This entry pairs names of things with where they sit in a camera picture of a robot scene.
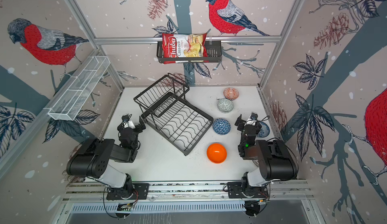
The black wire dish rack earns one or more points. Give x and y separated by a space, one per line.
167 111

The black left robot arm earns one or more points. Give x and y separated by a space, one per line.
92 159

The red cassava chips bag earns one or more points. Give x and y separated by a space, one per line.
177 46

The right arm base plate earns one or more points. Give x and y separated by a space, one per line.
236 190

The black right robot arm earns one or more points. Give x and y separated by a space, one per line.
275 162

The white mesh wall shelf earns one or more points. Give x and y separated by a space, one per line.
81 86

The dark blue patterned bowl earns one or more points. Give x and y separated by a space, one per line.
221 126

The green patterned bowl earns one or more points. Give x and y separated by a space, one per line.
225 105

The blue white floral bowl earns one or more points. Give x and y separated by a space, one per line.
264 131

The aluminium front rail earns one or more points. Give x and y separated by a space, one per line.
169 191

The black wall basket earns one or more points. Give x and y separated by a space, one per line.
213 48

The orange plastic bowl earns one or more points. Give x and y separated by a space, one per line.
216 153

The red patterned bowl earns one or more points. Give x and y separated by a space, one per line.
231 93

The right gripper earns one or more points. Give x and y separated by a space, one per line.
247 125

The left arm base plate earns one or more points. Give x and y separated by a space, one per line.
136 191

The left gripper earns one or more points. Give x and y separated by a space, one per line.
131 127

